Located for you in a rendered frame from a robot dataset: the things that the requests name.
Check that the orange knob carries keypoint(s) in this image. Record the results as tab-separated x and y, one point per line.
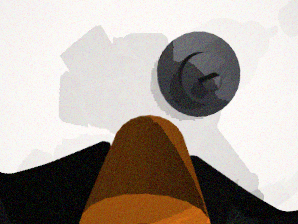
146	178

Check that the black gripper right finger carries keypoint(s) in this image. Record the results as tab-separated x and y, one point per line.
228	203

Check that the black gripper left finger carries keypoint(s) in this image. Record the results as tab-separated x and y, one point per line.
53	193

